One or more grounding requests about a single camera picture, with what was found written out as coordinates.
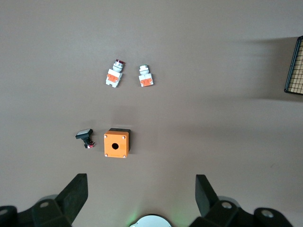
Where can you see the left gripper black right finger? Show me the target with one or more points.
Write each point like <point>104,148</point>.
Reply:
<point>213,205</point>

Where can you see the small orange grey connector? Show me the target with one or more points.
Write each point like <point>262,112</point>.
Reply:
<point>145,79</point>

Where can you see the black square white-top button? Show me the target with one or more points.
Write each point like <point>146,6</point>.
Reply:
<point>83,133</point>

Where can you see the red push button switch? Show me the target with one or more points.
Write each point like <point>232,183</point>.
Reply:
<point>113,76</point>

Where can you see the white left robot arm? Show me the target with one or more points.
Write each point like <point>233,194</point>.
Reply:
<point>150,222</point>

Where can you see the brown table cover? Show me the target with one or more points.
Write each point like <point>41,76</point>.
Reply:
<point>189,132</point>

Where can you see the orange button enclosure box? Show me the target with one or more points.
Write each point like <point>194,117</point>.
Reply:
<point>116,152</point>

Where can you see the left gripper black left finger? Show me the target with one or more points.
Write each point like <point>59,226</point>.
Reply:
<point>68,201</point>

